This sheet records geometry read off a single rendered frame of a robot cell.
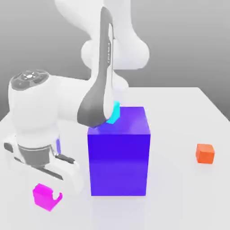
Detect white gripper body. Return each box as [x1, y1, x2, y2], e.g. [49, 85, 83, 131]
[9, 152, 85, 196]

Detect small magenta cube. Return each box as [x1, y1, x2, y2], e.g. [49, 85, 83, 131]
[32, 183, 63, 212]

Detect small cyan cube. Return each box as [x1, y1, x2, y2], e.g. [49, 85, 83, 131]
[106, 100, 121, 124]

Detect small orange cube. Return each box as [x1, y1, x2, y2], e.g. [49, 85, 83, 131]
[195, 143, 215, 164]

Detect large blue box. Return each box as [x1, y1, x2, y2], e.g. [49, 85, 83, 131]
[87, 106, 151, 197]

